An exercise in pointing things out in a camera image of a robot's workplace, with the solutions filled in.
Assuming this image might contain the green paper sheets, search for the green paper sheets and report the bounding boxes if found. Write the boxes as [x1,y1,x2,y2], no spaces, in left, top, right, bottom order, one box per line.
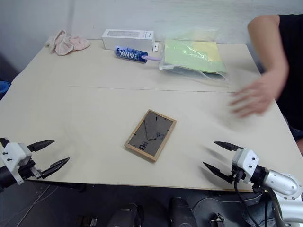
[160,39,227,73]

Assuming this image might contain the pink crumpled cloth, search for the pink crumpled cloth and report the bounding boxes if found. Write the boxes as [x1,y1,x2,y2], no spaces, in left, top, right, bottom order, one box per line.
[45,30,91,56]

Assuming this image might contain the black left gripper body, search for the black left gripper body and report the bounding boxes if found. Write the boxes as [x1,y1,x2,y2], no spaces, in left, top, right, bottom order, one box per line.
[17,159,45,181]

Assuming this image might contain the white rectangular cardboard box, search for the white rectangular cardboard box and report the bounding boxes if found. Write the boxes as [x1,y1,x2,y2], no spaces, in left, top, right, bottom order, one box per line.
[101,29,159,52]

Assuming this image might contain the yellow paper sheets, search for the yellow paper sheets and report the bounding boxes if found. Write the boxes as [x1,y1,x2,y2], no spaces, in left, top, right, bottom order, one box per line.
[193,40,220,62]

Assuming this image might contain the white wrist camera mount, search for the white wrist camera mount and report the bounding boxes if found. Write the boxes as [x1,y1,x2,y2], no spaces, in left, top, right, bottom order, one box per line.
[231,148,260,185]
[0,141,33,185]

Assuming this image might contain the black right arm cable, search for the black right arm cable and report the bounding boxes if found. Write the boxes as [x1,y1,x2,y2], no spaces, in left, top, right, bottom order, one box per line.
[233,179,261,227]

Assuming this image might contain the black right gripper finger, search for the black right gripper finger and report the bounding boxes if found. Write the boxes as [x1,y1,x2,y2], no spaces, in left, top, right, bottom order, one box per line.
[202,162,234,184]
[214,141,244,152]

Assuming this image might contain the blue round container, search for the blue round container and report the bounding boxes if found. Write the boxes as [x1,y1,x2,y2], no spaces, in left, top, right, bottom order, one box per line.
[0,81,11,94]

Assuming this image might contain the person's black shirt torso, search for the person's black shirt torso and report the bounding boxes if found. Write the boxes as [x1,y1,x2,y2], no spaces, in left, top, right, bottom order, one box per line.
[276,14,303,131]

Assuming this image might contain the person's bare hand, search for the person's bare hand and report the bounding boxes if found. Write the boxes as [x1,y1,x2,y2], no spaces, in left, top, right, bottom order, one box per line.
[228,70,283,118]

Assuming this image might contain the wooden picture frame face down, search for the wooden picture frame face down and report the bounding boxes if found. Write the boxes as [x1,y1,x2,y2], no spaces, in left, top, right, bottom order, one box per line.
[124,109,178,163]

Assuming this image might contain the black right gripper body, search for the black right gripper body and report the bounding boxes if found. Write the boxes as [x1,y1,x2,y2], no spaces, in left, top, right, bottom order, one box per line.
[230,165,247,184]

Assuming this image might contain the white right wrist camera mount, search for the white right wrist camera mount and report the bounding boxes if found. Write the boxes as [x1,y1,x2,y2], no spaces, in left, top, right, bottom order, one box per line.
[231,148,260,185]

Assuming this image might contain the blue lint roller purple handle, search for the blue lint roller purple handle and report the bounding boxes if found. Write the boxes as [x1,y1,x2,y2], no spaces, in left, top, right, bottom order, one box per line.
[114,45,162,64]

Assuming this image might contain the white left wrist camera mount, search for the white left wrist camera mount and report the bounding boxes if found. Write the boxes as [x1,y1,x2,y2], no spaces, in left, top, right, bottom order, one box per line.
[0,141,33,185]

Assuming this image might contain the clear plastic bag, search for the clear plastic bag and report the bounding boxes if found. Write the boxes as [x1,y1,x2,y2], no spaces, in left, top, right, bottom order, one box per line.
[159,27,232,82]

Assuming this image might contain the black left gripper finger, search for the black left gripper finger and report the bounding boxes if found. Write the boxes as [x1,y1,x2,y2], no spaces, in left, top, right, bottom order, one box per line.
[27,140,55,152]
[42,157,71,179]

